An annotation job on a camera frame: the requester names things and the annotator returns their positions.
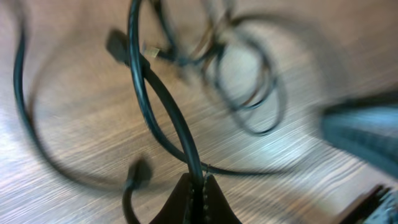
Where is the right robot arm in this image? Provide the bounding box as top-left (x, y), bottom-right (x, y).
top-left (320, 100), bottom-right (397, 178)

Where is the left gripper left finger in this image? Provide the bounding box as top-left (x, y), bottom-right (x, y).
top-left (150, 173), bottom-right (192, 224)

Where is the thick black cable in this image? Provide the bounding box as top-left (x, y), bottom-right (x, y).
top-left (105, 0), bottom-right (280, 224)

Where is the thin black USB cable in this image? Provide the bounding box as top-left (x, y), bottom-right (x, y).
top-left (141, 0), bottom-right (289, 137)

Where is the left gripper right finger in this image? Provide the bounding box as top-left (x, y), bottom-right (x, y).
top-left (202, 174), bottom-right (241, 224)

